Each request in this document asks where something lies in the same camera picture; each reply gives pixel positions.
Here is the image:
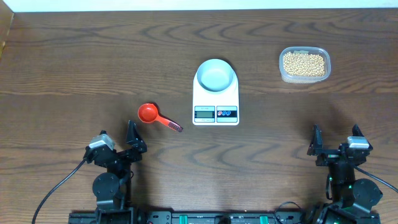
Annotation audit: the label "red measuring scoop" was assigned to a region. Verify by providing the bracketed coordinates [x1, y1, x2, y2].
[137, 103, 183, 133]

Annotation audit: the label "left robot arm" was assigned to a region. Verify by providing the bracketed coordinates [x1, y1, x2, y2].
[83, 120, 147, 223]

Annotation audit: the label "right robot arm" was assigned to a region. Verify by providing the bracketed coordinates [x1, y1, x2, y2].
[307, 124, 383, 224]

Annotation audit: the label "white digital kitchen scale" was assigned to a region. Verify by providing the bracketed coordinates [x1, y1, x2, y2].
[192, 69, 239, 126]

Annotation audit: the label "pale grey bowl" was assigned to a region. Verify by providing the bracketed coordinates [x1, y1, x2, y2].
[197, 59, 234, 92]

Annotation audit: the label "soybeans in container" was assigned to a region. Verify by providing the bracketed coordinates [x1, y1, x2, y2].
[282, 52, 325, 77]

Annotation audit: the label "clear plastic container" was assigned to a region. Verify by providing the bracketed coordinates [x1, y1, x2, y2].
[279, 47, 331, 84]

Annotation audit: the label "brown cardboard box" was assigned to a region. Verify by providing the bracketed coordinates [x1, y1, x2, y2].
[0, 0, 14, 55]

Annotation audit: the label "right black cable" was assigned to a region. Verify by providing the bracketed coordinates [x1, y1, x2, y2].
[354, 165, 398, 194]

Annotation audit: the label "black cable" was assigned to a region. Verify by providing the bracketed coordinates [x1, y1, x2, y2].
[31, 157, 88, 224]
[354, 165, 398, 194]

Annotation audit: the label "left black cable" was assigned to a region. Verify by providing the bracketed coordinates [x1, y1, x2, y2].
[31, 157, 88, 224]

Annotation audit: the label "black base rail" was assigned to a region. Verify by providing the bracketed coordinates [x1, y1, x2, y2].
[68, 208, 308, 224]

